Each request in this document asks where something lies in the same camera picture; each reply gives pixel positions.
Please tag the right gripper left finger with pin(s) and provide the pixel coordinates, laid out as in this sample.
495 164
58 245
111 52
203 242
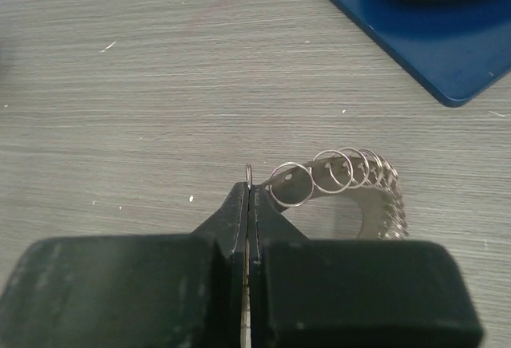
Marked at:
154 290

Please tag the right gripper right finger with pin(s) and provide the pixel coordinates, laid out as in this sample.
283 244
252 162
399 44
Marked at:
352 293

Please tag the dark blue tray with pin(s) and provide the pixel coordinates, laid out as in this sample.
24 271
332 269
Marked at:
455 49

